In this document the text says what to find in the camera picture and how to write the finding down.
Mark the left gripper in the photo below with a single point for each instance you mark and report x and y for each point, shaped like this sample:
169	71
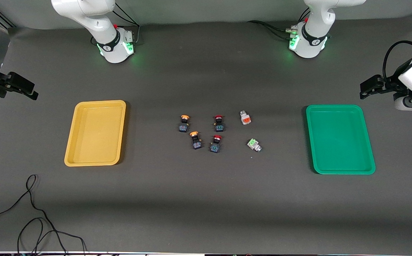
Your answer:
390	84

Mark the white button with orange block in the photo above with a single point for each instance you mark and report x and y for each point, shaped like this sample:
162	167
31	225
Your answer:
245	118

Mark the white button with green block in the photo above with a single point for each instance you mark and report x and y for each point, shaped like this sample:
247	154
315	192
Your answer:
254	144

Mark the yellow-capped black push button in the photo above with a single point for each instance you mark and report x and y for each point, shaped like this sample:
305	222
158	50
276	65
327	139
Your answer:
183	125
196	142

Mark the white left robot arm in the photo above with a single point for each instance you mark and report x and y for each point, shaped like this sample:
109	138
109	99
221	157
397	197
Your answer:
310	42

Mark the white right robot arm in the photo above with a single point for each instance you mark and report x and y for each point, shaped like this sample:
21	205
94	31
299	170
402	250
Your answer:
106	42

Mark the green plastic tray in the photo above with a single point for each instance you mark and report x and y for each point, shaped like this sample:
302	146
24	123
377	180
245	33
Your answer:
339	138

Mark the yellow plastic tray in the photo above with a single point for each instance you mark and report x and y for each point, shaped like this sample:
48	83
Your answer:
96	135

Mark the red-capped black push button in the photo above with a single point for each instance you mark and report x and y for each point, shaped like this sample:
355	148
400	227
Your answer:
219	125
215	145

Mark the dark grey table mat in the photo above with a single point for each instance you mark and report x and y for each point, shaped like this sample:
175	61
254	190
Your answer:
206	199

